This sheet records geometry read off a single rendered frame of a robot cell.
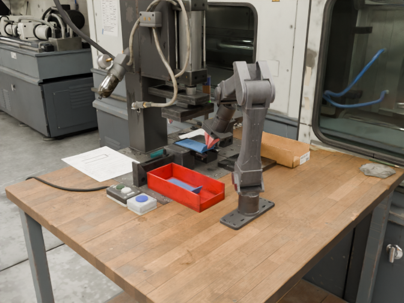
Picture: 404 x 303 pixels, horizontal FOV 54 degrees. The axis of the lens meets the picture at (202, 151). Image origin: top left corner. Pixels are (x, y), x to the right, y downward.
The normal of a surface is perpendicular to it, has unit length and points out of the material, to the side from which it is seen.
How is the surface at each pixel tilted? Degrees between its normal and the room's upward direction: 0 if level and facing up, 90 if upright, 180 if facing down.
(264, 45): 90
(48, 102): 90
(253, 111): 97
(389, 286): 90
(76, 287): 0
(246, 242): 0
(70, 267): 0
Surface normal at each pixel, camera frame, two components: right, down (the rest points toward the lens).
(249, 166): 0.20, 0.47
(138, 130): -0.68, 0.27
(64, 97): 0.69, 0.27
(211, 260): 0.00, -0.93
